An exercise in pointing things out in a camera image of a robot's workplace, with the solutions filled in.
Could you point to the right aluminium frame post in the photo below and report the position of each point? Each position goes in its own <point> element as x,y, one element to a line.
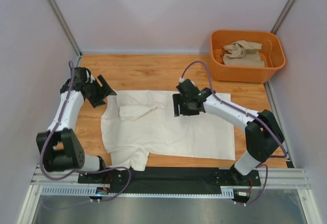
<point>283,15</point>

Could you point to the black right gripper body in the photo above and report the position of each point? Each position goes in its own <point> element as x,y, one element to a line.
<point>184,102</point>

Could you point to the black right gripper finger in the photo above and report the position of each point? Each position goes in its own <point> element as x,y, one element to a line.
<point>189,112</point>
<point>176,104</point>

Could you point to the white t shirt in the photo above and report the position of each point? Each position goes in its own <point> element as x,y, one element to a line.
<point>139,122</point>

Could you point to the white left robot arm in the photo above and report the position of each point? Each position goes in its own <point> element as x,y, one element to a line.
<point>59,147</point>

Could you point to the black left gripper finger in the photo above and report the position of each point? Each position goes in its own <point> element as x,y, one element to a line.
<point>96,101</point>
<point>108,91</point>

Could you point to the orange plastic bin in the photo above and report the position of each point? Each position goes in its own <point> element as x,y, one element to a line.
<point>271,53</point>

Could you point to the beige t shirt in bin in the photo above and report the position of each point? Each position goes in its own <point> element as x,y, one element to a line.
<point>243,53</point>

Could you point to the left aluminium frame post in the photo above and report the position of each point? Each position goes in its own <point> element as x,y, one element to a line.
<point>55,8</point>

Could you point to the aluminium frame post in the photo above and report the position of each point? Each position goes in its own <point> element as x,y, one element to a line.
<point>283,15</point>
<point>55,8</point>

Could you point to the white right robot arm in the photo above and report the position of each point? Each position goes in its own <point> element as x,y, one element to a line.
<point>262,132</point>

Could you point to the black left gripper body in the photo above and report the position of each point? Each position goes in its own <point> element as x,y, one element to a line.
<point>94,89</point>

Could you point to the aluminium extrusion rail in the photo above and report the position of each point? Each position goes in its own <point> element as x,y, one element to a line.
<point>276,178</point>

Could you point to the grey slotted cable duct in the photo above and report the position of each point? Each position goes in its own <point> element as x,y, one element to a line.
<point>94,191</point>

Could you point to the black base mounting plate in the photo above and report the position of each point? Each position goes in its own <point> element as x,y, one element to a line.
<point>171,179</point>

